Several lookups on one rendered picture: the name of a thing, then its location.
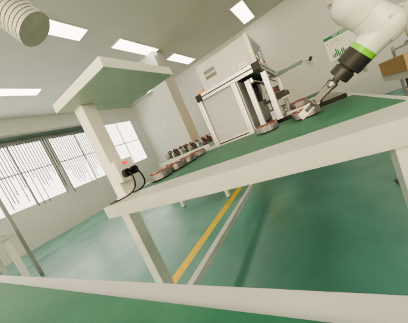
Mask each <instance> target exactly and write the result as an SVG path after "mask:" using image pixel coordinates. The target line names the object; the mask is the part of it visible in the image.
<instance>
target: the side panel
mask: <svg viewBox="0 0 408 323"><path fill-rule="evenodd" d="M198 105H199V107H200V110H201V112H202V114H203V116H204V119H205V121H206V124H207V125H208V128H209V131H210V133H211V136H212V137H213V140H214V142H215V145H216V147H220V146H221V145H224V144H228V143H229V142H232V141H235V140H237V139H240V138H243V137H245V136H248V135H251V134H253V133H255V132H256V131H255V129H254V127H253V125H252V123H251V120H250V117H249V115H248V113H247V110H246V107H245V105H244V103H243V100H242V98H241V95H240V92H239V90H238V87H237V85H236V83H233V84H232V85H230V86H228V87H227V88H225V89H223V90H221V91H219V92H218V93H216V94H214V95H212V96H211V97H209V98H207V99H205V100H203V101H201V102H199V103H198Z"/></svg>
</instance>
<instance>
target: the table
mask: <svg viewBox="0 0 408 323"><path fill-rule="evenodd" d="M212 139H213V137H212V136H211V133H210V134H207V135H204V136H203V137H200V138H199V139H198V140H197V139H196V140H194V141H193V142H189V144H184V145H183V146H180V147H179V148H178V149H173V150H172V151H169V152H168V153H167V154H168V156H169V157H171V159H169V160H167V161H164V162H162V163H160V164H159V167H162V166H163V167H164V168H165V167H166V166H167V165H168V164H169V163H172V162H175V161H177V160H179V159H181V158H183V157H185V156H188V155H189V154H190V153H192V152H194V151H196V150H199V149H202V148H205V149H208V148H209V147H211V146H213V145H215V142H214V140H212ZM198 141H201V142H202V143H203V144H204V145H202V146H200V147H197V146H196V145H197V142H198ZM208 141H209V142H208ZM188 146H189V147H190V148H192V149H193V150H191V151H190V150H189V148H188ZM196 147H197V148H196ZM182 148H183V150H185V151H187V152H186V153H184V154H180V149H182ZM172 154H173V155H175V156H176V157H173V156H172ZM224 192H225V194H226V196H227V197H230V196H231V193H230V191H229V190H225V191H224ZM180 203H181V206H182V207H183V208H184V207H186V203H185V201H181V202H180Z"/></svg>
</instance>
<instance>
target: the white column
mask: <svg viewBox="0 0 408 323"><path fill-rule="evenodd" d="M139 62H140V63H146V64H151V65H158V66H163V67H169V66H168V63H167V61H166V59H165V57H164V55H163V53H160V52H156V51H151V52H150V53H149V54H148V55H147V56H144V57H143V58H142V59H141V60H140V61H139ZM152 91H153V93H154V96H155V98H156V100H157V102H158V104H159V107H160V109H161V111H162V113H163V116H164V118H165V120H166V122H167V124H168V127H169V129H170V131H171V133H172V136H173V138H174V140H175V142H176V144H177V146H178V148H179V147H180V146H183V145H184V144H189V142H193V141H194V140H196V139H197V140H198V139H199V138H200V137H199V134H198V133H197V130H196V128H195V126H194V123H193V121H192V118H191V117H190V114H189V112H188V109H187V107H186V105H185V103H184V101H183V98H182V96H181V93H180V91H179V89H178V87H177V84H176V82H175V80H174V77H173V75H171V76H170V77H169V78H167V79H166V80H164V81H163V82H162V83H160V84H159V85H158V86H156V87H155V88H153V89H152Z"/></svg>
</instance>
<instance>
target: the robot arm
mask: <svg viewBox="0 0 408 323"><path fill-rule="evenodd" d="M324 4H325V6H326V7H327V8H328V9H330V10H331V11H330V14H331V18H332V20H333V21H334V23H336V24H337V25H339V26H341V27H344V28H346V29H348V30H349V31H351V32H353V33H355V34H356V38H355V40H354V41H353V42H352V43H351V44H350V45H349V47H348V48H347V49H346V50H345V52H344V53H340V54H339V55H340V57H339V58H338V62H339V64H336V65H335V67H334V68H333V69H332V70H331V71H330V73H331V74H332V75H333V76H334V77H333V78H332V79H329V80H328V81H327V82H326V84H325V85H324V86H323V87H322V89H321V90H320V91H319V93H318V94H317V95H316V96H315V97H314V98H313V99H312V100H311V101H310V100H309V101H308V102H309V103H308V104H307V106H306V107H305V108H304V109H303V110H302V111H301V112H300V113H299V114H298V117H300V118H301V119H302V120H304V119H305V118H306V117H307V116H308V115H309V113H310V112H311V111H312V110H313V109H314V108H315V107H316V105H317V104H320V103H322V102H323V101H322V100H323V98H324V97H325V96H326V95H327V94H329V93H330V92H331V91H332V90H333V89H335V88H336V87H337V86H338V83H339V80H341V81H343V82H345V83H347V82H348V81H349V80H350V79H351V78H352V77H353V76H354V73H357V74H359V73H360V72H362V71H365V72H368V71H369V70H368V69H367V68H366V67H367V65H368V64H369V63H370V62H371V61H372V60H373V59H374V57H376V56H377V55H378V54H379V53H380V52H381V51H382V50H383V49H384V48H385V47H386V46H387V45H389V44H390V43H392V41H394V40H395V39H397V38H398V37H399V36H400V35H401V34H402V33H403V31H405V32H406V35H407V36H408V0H405V1H404V2H402V3H400V4H399V5H395V4H392V3H389V2H387V1H385V0H324Z"/></svg>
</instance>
